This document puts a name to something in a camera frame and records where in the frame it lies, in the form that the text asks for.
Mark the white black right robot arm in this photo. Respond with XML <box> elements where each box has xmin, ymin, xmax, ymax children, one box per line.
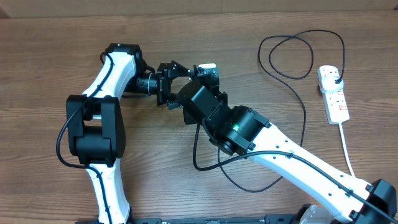
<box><xmin>176</xmin><ymin>63</ymin><xmax>397</xmax><ymax>223</ymax></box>

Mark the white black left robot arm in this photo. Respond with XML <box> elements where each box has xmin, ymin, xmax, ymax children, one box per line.
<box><xmin>56</xmin><ymin>43</ymin><xmax>198</xmax><ymax>223</ymax></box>

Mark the white charger plug adapter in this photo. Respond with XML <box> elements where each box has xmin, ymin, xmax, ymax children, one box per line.
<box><xmin>319</xmin><ymin>77</ymin><xmax>344</xmax><ymax>94</ymax></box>

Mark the white power strip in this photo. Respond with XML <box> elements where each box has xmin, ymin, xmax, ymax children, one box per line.
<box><xmin>317</xmin><ymin>65</ymin><xmax>350</xmax><ymax>124</ymax></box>

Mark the white power strip cord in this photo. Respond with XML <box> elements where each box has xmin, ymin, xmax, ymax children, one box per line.
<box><xmin>338</xmin><ymin>122</ymin><xmax>356</xmax><ymax>178</ymax></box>

